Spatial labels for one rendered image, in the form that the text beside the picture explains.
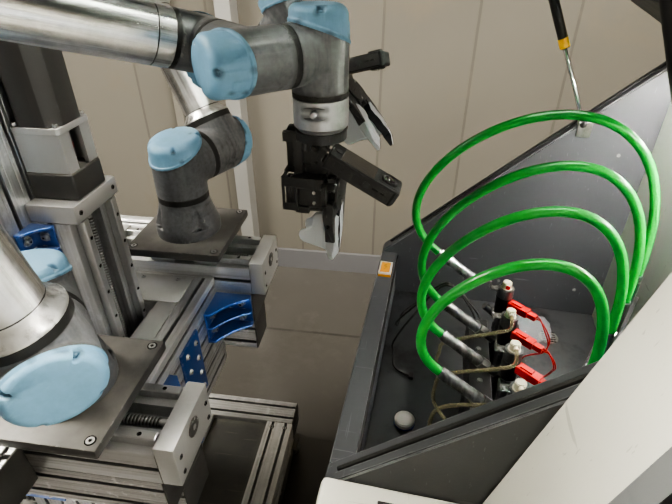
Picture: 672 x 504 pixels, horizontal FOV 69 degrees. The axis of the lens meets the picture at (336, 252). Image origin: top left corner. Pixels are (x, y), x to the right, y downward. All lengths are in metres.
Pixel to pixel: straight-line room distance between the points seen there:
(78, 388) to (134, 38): 0.41
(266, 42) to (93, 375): 0.43
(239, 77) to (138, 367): 0.51
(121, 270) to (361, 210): 1.74
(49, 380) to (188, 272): 0.66
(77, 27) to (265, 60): 0.21
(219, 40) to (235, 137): 0.65
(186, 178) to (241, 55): 0.58
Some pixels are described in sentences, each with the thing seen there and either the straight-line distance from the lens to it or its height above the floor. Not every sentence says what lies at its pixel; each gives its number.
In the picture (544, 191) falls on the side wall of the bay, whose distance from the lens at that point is 1.19.
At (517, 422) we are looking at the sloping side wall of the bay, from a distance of 0.64.
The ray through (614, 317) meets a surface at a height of 1.19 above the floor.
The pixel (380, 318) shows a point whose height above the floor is 0.95.
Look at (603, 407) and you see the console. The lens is 0.54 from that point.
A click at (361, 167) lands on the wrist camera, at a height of 1.36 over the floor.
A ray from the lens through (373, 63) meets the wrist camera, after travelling 0.93.
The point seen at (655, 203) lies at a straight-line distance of 0.89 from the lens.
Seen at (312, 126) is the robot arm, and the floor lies 1.43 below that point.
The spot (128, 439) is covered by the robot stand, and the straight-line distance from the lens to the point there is 0.86.
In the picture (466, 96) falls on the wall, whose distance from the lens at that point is 2.41.
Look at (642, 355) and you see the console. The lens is 0.51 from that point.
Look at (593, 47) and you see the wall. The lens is 2.47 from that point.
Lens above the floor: 1.63
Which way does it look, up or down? 33 degrees down
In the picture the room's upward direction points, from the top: straight up
